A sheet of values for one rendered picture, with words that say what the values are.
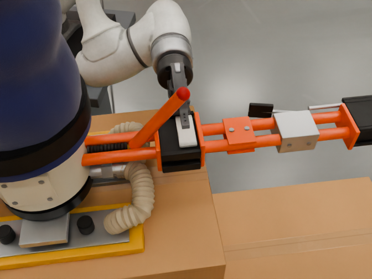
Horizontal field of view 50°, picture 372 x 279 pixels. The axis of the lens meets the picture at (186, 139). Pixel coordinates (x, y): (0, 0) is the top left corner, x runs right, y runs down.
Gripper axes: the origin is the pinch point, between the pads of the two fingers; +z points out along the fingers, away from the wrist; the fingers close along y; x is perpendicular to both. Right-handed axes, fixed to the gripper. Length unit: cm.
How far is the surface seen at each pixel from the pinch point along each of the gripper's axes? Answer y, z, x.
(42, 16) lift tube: -29.2, 3.8, 17.2
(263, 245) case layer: 54, -2, -23
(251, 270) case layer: 54, 5, -18
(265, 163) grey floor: 108, -69, -50
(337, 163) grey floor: 108, -64, -86
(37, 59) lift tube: -25.4, 6.6, 18.5
